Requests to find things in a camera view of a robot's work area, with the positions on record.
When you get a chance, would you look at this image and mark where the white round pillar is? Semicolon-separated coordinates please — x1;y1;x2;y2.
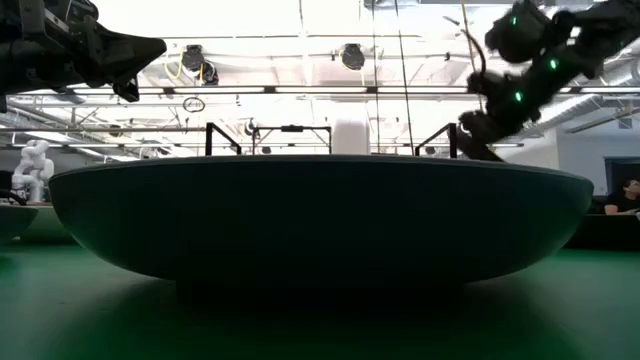
332;118;372;156

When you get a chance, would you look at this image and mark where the yellow hanging cable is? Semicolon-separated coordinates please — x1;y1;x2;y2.
458;0;486;114

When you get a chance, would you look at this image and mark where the pale pink plate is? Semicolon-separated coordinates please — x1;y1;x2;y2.
0;204;39;245

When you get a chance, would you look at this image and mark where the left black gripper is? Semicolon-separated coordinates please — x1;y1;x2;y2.
0;0;168;114

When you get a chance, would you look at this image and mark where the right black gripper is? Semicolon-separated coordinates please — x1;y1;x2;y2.
456;108;532;162

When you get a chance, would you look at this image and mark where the black rig frame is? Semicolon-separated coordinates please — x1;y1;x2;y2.
251;123;334;156

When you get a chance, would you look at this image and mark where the person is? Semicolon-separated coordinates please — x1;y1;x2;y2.
603;178;640;217

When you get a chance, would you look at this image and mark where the black ceiling cord reel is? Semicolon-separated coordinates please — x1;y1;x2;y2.
179;43;220;86
340;42;367;72

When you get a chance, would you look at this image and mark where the right arm wrist cable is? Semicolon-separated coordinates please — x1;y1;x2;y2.
460;28;488;76

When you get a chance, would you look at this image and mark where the black hanging cable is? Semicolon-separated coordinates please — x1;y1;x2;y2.
394;0;416;157

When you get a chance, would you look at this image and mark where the dark blue-grey plate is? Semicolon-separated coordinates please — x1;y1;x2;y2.
48;153;595;301

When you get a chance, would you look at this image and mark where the green table mat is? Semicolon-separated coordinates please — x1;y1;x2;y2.
0;242;640;360

